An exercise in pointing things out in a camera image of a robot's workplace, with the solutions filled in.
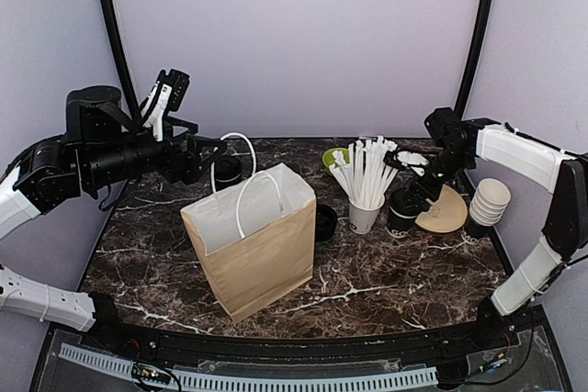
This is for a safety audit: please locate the black frame post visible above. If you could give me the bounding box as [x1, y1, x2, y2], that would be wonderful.
[99, 0, 139, 118]
[454, 0, 492, 118]

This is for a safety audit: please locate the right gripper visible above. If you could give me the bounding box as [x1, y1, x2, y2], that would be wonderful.
[400, 147, 473, 211]

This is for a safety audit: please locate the beige plate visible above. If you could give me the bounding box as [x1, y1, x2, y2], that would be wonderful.
[415, 185, 469, 234]

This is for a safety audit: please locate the single black lid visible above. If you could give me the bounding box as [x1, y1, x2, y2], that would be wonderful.
[215, 155, 243, 181]
[390, 188, 422, 218]

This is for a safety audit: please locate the left black frame post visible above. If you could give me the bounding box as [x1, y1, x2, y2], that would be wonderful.
[99, 0, 139, 118]

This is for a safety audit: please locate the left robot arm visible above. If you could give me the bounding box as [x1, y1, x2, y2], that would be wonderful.
[1, 84, 227, 352]

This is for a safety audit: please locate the brown paper bag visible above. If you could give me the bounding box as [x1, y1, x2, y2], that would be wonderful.
[180, 162, 317, 322]

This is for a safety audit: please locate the bundle of white wrapped straws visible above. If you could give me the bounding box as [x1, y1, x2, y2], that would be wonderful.
[328, 136, 398, 210]

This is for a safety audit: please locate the stack of paper cups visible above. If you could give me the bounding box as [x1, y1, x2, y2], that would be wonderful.
[461, 178, 511, 244]

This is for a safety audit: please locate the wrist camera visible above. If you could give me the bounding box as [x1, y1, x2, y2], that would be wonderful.
[383, 148, 428, 176]
[137, 68, 192, 143]

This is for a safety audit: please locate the black paper coffee cup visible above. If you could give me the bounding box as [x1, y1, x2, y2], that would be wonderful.
[214, 173, 242, 191]

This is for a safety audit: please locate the green bowl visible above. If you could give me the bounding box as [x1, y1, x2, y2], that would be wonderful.
[322, 147, 349, 177]

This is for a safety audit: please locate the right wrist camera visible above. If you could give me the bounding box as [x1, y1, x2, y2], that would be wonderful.
[383, 148, 428, 176]

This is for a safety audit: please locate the right black frame post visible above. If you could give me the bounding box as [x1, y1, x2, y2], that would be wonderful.
[454, 0, 492, 118]

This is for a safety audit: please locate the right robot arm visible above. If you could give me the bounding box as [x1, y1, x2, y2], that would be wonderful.
[386, 107, 587, 350]

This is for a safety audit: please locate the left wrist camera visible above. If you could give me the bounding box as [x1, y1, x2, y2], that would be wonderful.
[137, 68, 192, 143]

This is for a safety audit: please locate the white cup holding straws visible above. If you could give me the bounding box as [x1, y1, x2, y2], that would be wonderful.
[348, 195, 385, 235]

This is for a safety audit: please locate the stack of black lids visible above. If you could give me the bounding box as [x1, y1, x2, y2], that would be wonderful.
[315, 204, 338, 242]

